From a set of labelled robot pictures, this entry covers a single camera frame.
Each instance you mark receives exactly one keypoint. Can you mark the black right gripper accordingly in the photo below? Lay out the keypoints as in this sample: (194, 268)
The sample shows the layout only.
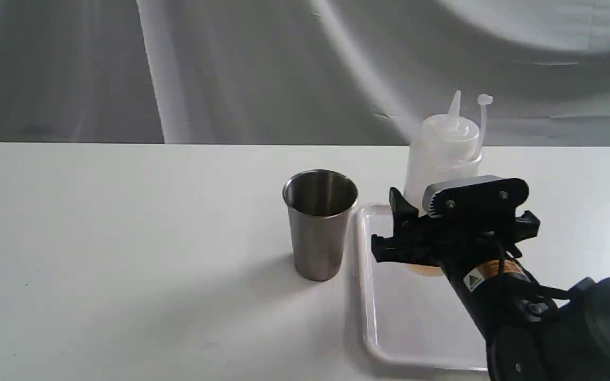
(438, 245)

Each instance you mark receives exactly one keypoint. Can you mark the clear plastic squeeze bottle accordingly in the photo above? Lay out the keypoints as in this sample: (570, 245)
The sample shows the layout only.
(448, 147)

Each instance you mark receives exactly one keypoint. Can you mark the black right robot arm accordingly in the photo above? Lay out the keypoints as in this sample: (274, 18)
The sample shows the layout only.
(531, 331)

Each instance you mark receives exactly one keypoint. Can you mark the stainless steel cup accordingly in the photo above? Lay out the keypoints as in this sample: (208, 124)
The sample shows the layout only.
(320, 203)

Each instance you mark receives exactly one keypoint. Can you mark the white plastic tray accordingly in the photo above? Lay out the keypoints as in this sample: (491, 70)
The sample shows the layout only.
(409, 320)

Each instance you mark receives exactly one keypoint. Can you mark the grey backdrop cloth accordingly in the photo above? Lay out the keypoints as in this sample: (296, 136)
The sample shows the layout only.
(301, 72)

